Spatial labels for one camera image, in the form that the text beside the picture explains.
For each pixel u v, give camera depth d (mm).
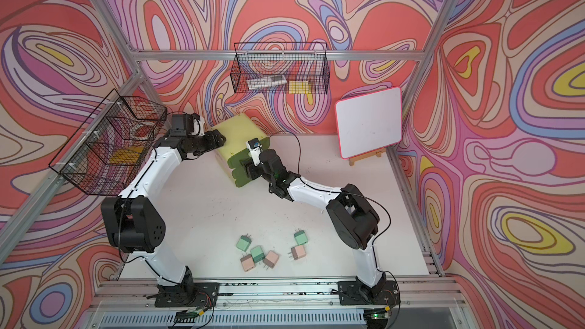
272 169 678
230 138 885
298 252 804
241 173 846
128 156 718
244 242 837
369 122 1038
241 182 967
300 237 844
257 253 802
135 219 466
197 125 728
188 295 668
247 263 784
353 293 731
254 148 745
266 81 885
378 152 1070
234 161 844
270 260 788
